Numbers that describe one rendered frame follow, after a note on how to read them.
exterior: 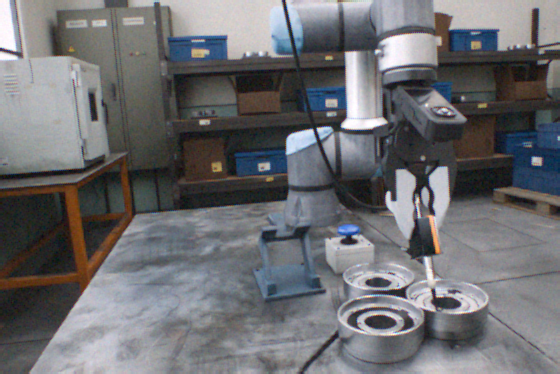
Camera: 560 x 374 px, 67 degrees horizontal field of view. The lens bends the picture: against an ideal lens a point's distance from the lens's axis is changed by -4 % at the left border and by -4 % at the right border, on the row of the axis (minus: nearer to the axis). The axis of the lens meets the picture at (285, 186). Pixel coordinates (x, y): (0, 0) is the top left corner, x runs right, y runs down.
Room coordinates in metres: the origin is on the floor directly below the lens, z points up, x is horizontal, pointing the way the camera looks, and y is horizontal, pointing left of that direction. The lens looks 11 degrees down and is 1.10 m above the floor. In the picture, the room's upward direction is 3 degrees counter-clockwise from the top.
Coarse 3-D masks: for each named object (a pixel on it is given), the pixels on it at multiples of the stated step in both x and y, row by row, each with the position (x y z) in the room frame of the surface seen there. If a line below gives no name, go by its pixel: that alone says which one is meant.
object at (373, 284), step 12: (360, 264) 0.66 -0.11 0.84; (372, 264) 0.66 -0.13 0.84; (384, 264) 0.66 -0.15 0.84; (396, 264) 0.65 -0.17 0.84; (348, 276) 0.64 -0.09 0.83; (372, 276) 0.64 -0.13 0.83; (384, 276) 0.63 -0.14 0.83; (396, 276) 0.64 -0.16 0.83; (408, 276) 0.62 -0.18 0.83; (348, 288) 0.59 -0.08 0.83; (360, 288) 0.57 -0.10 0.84; (372, 288) 0.59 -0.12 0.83; (384, 288) 0.56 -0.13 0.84; (396, 288) 0.56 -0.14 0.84
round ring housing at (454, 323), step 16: (416, 288) 0.57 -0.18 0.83; (448, 288) 0.58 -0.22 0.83; (464, 288) 0.56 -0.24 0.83; (480, 288) 0.54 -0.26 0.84; (416, 304) 0.51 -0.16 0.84; (432, 304) 0.55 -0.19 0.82; (448, 304) 0.55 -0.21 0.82; (464, 304) 0.52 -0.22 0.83; (480, 304) 0.52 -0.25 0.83; (432, 320) 0.49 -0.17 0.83; (448, 320) 0.48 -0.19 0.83; (464, 320) 0.48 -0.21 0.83; (480, 320) 0.49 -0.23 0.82; (432, 336) 0.50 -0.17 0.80; (448, 336) 0.49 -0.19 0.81; (464, 336) 0.49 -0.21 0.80
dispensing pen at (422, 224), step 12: (420, 216) 0.54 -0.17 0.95; (420, 228) 0.52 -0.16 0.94; (408, 240) 0.55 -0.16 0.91; (420, 240) 0.52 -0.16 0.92; (432, 240) 0.51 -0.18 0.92; (420, 252) 0.52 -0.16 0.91; (432, 252) 0.51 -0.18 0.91; (432, 264) 0.52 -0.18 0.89; (432, 276) 0.51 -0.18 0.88; (432, 288) 0.50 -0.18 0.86
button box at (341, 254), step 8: (328, 240) 0.78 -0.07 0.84; (336, 240) 0.78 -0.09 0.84; (344, 240) 0.76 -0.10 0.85; (352, 240) 0.76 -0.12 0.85; (360, 240) 0.77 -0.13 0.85; (328, 248) 0.77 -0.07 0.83; (336, 248) 0.73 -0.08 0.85; (344, 248) 0.73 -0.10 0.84; (352, 248) 0.73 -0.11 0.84; (360, 248) 0.73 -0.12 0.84; (368, 248) 0.73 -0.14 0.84; (328, 256) 0.78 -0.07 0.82; (336, 256) 0.73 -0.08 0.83; (344, 256) 0.73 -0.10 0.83; (352, 256) 0.73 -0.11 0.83; (360, 256) 0.73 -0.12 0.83; (368, 256) 0.73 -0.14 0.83; (336, 264) 0.73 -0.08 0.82; (344, 264) 0.73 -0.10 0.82; (352, 264) 0.73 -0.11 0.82; (336, 272) 0.73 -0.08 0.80
